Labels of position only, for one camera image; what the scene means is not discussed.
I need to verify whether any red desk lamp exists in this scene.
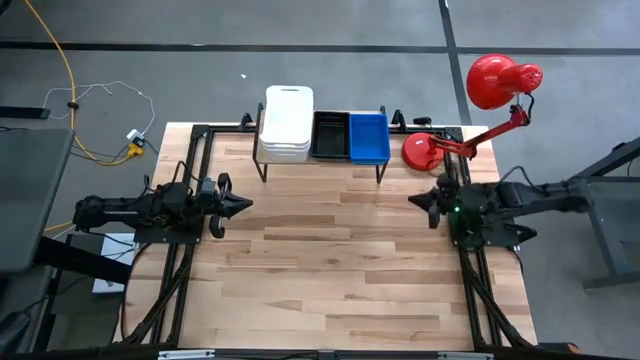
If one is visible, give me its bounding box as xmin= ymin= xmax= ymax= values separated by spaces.
xmin=401 ymin=53 xmax=545 ymax=172

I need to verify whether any grey metal desk frame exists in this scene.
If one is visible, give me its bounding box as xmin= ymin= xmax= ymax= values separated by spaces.
xmin=569 ymin=134 xmax=640 ymax=291

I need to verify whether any black desk foot beam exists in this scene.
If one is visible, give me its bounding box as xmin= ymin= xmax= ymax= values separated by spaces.
xmin=32 ymin=235 xmax=134 ymax=286

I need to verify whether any silver metal bracket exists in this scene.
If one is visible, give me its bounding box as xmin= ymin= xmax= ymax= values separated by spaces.
xmin=158 ymin=349 xmax=216 ymax=360
xmin=437 ymin=352 xmax=495 ymax=360

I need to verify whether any wooden shelf with black frame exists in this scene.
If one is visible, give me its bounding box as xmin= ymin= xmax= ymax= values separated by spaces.
xmin=252 ymin=103 xmax=390 ymax=185

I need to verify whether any black metal rig frame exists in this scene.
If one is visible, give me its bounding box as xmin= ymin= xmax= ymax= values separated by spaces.
xmin=119 ymin=107 xmax=539 ymax=350

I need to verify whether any black flat bar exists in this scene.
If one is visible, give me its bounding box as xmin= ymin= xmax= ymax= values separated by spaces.
xmin=0 ymin=105 xmax=51 ymax=120

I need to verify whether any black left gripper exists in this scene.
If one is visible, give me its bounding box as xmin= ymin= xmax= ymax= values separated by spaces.
xmin=198 ymin=172 xmax=254 ymax=240

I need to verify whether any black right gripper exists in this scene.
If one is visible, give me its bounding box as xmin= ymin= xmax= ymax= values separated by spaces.
xmin=408 ymin=172 xmax=460 ymax=230

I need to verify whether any grey desk top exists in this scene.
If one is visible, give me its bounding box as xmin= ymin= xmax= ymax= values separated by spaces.
xmin=0 ymin=128 xmax=76 ymax=274

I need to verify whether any thin white cable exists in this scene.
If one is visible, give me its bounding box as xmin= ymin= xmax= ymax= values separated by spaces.
xmin=42 ymin=80 xmax=156 ymax=136

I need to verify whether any white paper sheet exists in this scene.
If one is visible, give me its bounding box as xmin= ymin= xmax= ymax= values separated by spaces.
xmin=92 ymin=232 xmax=139 ymax=294

